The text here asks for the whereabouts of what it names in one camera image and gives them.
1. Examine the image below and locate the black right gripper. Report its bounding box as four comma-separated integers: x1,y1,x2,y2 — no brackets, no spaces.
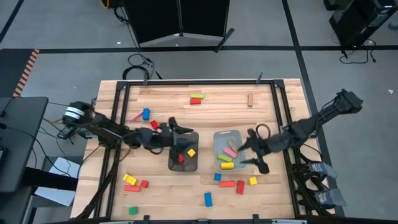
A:
238,129,282,175

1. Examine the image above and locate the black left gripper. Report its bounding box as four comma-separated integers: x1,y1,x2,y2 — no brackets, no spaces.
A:
136,117,199,157

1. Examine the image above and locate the pink rectangular block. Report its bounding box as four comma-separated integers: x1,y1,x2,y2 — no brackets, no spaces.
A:
222,147,238,159

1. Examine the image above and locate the white plastic bin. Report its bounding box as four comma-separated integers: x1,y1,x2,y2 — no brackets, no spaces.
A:
213,129,248,173

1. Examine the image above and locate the long pink block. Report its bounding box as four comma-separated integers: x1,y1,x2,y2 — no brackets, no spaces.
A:
129,110,144,122

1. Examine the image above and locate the dark translucent plastic bin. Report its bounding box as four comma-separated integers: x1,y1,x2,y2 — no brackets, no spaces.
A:
167,131,200,172

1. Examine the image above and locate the yellow rectangular block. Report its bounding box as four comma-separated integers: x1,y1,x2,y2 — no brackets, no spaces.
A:
122,174,138,186

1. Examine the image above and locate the grey padded bag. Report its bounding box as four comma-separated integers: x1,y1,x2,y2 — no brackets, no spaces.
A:
313,188,348,209
310,161,338,180

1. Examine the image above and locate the black room divider panel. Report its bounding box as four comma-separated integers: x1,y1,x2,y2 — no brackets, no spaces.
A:
179,0,236,53
124,0,180,45

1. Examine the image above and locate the white paper sheet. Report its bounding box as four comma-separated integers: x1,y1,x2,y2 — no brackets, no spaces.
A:
34,157,82,208

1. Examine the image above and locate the dark grey side desk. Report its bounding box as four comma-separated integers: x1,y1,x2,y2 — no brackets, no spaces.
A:
0,96,50,194

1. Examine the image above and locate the black equipment cart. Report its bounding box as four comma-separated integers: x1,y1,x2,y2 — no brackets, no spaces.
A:
323,0,398,50

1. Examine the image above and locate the black cable loop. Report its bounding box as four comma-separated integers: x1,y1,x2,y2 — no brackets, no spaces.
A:
255,123,271,139

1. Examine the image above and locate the black table frame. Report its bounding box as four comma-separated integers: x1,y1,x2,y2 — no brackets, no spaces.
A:
93,79,299,224

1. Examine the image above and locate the black coiled cable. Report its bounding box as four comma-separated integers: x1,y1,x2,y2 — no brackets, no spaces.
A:
122,65,150,80

